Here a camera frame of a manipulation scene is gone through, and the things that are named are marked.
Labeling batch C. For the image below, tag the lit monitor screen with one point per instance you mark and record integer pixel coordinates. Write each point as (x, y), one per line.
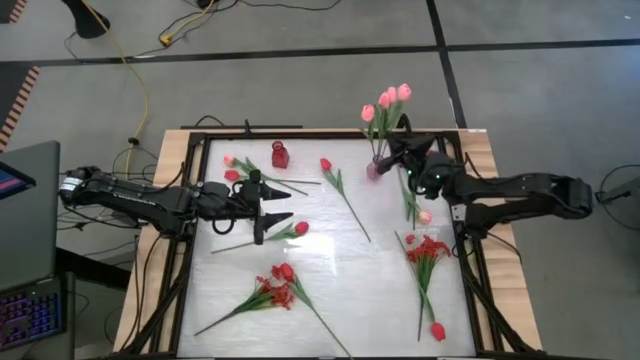
(12, 182)

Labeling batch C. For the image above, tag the tulip stems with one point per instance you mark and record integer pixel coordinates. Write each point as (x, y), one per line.
(367, 112)

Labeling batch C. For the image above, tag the black stand base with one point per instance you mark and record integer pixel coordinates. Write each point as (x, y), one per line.
(87, 22)

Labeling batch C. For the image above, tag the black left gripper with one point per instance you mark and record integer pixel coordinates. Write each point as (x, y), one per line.
(242, 200)

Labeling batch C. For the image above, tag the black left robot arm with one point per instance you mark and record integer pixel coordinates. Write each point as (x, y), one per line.
(140, 197)

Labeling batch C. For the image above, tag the pale peach artificial tulip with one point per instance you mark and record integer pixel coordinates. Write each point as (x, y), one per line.
(425, 217)

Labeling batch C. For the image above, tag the grey stand foot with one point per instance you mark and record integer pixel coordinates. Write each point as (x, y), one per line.
(620, 192)

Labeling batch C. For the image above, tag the red glass vase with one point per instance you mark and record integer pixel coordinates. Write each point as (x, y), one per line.
(280, 156)

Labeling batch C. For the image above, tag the backlit black keyboard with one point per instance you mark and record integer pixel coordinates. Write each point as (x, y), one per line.
(30, 315)

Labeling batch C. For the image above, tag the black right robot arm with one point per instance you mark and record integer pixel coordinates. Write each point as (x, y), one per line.
(525, 192)

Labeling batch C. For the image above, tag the black orange-striped floor mat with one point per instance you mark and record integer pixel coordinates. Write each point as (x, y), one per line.
(15, 95)
(12, 10)

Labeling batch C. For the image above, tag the grey laptop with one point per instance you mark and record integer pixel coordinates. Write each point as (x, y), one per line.
(30, 240)

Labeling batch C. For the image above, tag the purple glass vase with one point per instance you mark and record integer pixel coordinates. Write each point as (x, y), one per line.
(372, 172)

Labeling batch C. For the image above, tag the black desk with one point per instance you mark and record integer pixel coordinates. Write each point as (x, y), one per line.
(95, 270)

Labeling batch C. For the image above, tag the pink artificial tulip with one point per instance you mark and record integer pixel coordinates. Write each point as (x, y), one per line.
(229, 160)
(404, 91)
(391, 94)

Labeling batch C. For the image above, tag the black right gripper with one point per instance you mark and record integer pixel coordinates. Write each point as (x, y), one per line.
(427, 170)

